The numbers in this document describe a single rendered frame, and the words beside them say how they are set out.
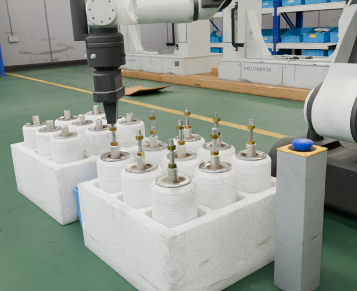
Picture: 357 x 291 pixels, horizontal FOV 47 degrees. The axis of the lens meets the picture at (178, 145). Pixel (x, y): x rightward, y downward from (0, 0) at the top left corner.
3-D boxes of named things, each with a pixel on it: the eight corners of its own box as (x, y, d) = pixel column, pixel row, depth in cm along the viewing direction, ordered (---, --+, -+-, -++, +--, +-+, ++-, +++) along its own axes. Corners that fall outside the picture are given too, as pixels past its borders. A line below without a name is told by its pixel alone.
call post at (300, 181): (293, 272, 95) (297, 142, 86) (320, 286, 89) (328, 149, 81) (273, 285, 90) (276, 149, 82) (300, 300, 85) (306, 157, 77)
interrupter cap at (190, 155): (198, 161, 97) (198, 159, 97) (166, 163, 97) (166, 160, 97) (196, 152, 104) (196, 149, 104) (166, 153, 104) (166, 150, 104)
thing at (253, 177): (224, 227, 102) (224, 159, 97) (241, 213, 110) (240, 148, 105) (260, 237, 97) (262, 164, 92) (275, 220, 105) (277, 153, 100)
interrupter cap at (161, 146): (136, 146, 112) (136, 144, 111) (162, 142, 114) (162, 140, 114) (145, 153, 105) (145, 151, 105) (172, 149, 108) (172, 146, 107)
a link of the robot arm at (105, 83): (123, 102, 92) (118, 47, 89) (81, 103, 93) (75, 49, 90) (134, 93, 104) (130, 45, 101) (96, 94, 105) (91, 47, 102)
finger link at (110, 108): (105, 123, 100) (102, 98, 98) (118, 123, 100) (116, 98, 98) (104, 125, 98) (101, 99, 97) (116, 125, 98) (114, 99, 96)
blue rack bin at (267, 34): (275, 41, 710) (275, 28, 705) (293, 41, 680) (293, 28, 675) (255, 43, 683) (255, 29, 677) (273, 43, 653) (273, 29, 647)
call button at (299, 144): (299, 146, 84) (300, 137, 83) (316, 150, 81) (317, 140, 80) (287, 150, 82) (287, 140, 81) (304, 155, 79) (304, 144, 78)
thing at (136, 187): (143, 254, 92) (138, 178, 87) (119, 239, 99) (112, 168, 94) (175, 238, 98) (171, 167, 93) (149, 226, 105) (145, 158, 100)
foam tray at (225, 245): (194, 204, 134) (191, 150, 129) (293, 249, 104) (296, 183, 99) (84, 245, 111) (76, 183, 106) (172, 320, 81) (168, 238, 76)
